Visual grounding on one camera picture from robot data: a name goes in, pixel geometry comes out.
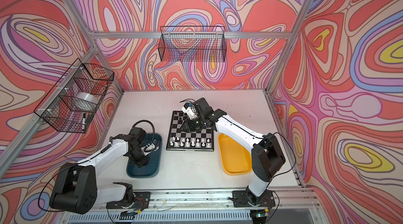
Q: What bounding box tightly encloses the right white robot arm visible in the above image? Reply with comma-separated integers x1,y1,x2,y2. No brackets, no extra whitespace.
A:
181,98,286,207

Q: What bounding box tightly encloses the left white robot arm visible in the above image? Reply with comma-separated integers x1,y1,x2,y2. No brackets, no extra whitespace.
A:
49,127,149,215

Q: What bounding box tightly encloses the black white chess board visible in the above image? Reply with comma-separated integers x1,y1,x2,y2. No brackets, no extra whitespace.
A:
166,111,214,151

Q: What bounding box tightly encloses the teal plastic tray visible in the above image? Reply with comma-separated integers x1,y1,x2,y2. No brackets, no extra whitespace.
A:
126,133,162,178

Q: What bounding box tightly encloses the yellow plastic tray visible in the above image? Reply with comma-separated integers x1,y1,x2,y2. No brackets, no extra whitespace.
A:
218,134,253,176

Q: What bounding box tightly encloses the black marker in basket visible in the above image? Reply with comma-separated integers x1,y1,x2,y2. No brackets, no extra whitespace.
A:
81,113,86,131

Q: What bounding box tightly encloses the silver tape roll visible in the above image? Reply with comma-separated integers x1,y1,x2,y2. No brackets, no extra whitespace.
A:
75,92,99,104

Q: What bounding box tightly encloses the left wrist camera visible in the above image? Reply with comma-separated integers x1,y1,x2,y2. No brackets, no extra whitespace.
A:
143,140,160,153

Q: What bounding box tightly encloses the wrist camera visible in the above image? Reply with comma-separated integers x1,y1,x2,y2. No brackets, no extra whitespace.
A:
143,140,160,153
182,101,198,120

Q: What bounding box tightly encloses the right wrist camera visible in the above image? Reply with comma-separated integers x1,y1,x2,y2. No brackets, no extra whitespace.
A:
182,101,198,120

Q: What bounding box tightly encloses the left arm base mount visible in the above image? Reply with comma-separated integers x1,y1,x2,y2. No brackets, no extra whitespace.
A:
106,191,151,210

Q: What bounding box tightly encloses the black wire basket back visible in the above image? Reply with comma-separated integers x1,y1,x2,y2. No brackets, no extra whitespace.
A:
158,25,227,63

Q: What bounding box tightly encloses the black wire basket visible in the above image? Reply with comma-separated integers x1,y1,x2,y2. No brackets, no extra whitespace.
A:
158,25,227,63
34,59,114,133

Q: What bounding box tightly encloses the black wire basket left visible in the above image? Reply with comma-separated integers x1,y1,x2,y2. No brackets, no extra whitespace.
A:
34,59,114,133

